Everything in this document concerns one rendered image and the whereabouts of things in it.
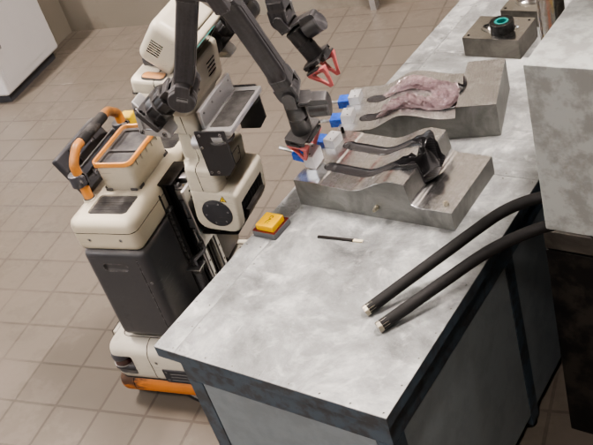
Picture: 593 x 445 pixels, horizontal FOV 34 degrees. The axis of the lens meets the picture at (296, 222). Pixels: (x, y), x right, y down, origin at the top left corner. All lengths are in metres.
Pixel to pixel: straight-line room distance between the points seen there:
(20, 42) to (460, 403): 4.34
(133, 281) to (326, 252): 0.82
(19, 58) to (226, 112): 3.45
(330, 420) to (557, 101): 0.93
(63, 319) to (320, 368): 2.05
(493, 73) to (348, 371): 1.14
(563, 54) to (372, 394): 0.85
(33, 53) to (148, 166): 3.24
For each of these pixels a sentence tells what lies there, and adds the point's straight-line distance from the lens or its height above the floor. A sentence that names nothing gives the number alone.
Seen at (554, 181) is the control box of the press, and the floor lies 1.20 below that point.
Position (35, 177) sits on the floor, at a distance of 5.25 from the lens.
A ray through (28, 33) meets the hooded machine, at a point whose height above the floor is 0.28.
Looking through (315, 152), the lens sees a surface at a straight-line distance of 2.74.
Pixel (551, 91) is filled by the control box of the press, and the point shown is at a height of 1.42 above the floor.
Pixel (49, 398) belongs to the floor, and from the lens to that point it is 3.82.
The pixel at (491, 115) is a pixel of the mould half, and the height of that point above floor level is 0.87.
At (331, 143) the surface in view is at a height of 0.91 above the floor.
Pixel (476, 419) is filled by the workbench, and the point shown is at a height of 0.38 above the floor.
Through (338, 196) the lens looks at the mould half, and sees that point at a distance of 2.69.
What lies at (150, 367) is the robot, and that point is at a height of 0.19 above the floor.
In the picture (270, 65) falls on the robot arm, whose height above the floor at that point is 1.29.
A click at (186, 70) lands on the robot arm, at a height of 1.32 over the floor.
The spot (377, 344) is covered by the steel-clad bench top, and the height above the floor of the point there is 0.80.
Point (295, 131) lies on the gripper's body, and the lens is 2.67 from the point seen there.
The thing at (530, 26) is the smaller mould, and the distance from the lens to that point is 3.30.
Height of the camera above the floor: 2.39
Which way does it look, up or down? 35 degrees down
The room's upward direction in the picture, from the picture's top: 19 degrees counter-clockwise
